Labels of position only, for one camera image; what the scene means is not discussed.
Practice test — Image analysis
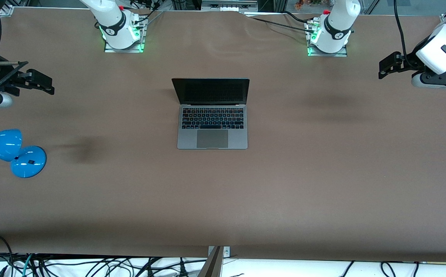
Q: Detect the white power strip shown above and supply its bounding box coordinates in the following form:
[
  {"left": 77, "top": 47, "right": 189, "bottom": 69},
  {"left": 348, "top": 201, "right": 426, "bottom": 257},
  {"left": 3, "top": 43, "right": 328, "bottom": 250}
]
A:
[{"left": 201, "top": 0, "right": 258, "bottom": 12}]

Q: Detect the blue desk lamp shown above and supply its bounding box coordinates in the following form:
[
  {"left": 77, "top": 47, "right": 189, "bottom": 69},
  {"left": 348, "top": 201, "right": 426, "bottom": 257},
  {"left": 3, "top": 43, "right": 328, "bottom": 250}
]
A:
[{"left": 0, "top": 129, "right": 47, "bottom": 179}]

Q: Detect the grey laptop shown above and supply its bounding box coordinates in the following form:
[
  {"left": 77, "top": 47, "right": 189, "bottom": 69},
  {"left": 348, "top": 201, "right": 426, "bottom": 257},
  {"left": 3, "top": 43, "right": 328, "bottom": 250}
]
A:
[{"left": 171, "top": 78, "right": 250, "bottom": 150}]

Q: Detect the teal floor cable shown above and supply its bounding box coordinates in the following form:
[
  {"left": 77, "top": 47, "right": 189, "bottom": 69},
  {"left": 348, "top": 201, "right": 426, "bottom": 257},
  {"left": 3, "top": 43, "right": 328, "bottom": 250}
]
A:
[{"left": 21, "top": 253, "right": 35, "bottom": 277}]

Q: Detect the silver metal bracket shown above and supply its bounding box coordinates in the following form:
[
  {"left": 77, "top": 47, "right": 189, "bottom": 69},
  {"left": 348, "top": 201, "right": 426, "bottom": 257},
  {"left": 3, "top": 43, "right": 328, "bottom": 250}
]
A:
[{"left": 208, "top": 246, "right": 231, "bottom": 258}]

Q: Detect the orange object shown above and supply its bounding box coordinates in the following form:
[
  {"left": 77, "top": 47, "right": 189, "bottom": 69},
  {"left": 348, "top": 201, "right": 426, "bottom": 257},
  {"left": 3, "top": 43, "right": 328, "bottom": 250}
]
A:
[{"left": 295, "top": 0, "right": 324, "bottom": 10}]

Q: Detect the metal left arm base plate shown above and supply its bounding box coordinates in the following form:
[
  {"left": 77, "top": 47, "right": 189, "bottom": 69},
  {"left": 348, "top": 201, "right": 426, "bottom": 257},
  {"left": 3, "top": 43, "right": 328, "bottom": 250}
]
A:
[{"left": 306, "top": 19, "right": 348, "bottom": 57}]

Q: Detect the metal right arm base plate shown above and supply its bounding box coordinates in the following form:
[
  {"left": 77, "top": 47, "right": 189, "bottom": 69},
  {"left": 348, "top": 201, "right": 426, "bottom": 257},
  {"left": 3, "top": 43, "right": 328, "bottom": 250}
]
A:
[{"left": 104, "top": 17, "right": 147, "bottom": 53}]

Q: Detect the dark metal post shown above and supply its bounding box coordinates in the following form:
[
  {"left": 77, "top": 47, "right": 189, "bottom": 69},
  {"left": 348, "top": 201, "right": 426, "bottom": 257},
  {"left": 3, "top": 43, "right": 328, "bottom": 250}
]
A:
[{"left": 198, "top": 246, "right": 224, "bottom": 277}]

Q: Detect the black cable on table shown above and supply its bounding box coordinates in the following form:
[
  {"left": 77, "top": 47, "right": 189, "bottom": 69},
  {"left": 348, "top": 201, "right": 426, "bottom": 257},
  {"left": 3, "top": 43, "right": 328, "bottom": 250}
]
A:
[{"left": 245, "top": 11, "right": 315, "bottom": 36}]

